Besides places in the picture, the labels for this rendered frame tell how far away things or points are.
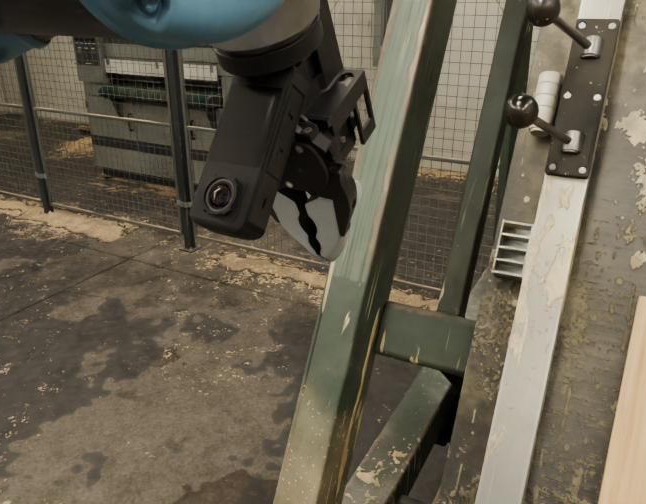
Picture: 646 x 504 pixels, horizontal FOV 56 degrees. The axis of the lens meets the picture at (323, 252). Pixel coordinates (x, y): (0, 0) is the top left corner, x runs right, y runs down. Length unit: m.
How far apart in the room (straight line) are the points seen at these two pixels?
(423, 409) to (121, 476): 1.37
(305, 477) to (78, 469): 1.69
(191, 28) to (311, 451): 0.71
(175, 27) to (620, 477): 0.71
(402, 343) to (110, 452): 1.77
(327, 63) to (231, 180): 0.12
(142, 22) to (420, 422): 1.13
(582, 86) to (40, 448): 2.26
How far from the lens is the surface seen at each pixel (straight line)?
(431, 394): 1.32
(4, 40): 0.31
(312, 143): 0.41
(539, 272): 0.77
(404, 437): 1.21
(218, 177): 0.38
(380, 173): 0.83
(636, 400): 0.79
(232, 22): 0.18
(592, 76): 0.83
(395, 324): 0.88
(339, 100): 0.44
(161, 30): 0.17
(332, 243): 0.49
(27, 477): 2.50
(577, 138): 0.79
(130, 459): 2.44
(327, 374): 0.82
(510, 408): 0.77
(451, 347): 0.85
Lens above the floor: 1.56
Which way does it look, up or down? 23 degrees down
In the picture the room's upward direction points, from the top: straight up
